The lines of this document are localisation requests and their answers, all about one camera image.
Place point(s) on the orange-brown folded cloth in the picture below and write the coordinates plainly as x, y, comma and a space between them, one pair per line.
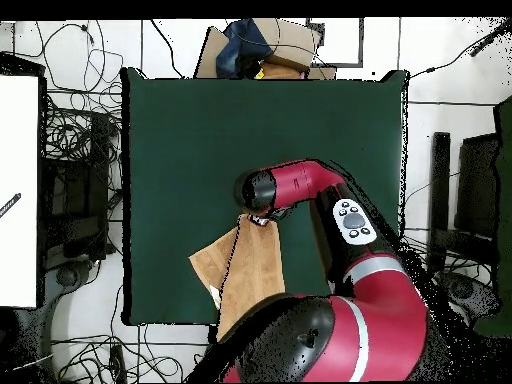
280, 72

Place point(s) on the black equipment box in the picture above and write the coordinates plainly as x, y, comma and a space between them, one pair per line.
76, 192

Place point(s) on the dark green table cloth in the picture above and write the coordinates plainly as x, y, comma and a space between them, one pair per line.
200, 132

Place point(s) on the black upright bar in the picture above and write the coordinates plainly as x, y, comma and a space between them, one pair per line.
440, 180

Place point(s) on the dark blue garment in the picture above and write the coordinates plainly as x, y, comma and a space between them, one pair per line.
240, 44

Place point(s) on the black rectangular frame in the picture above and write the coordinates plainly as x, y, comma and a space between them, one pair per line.
340, 64

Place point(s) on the black flat monitor panel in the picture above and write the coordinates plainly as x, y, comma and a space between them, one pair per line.
478, 184

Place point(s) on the black threaded rod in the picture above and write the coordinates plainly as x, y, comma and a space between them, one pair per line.
10, 204

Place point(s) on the brown cardboard box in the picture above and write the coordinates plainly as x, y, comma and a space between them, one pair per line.
292, 36

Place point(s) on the dark green cloth drape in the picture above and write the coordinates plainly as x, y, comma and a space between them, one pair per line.
506, 160

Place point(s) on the black round stand base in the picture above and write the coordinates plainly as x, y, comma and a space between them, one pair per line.
464, 290
68, 276

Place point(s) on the black power strip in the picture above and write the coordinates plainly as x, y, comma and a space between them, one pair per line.
117, 362

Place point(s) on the white flat panel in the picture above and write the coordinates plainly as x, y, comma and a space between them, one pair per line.
18, 180

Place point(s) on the tan terry towel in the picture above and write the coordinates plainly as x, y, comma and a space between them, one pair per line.
256, 264

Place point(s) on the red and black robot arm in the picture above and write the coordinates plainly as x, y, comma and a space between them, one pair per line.
320, 184

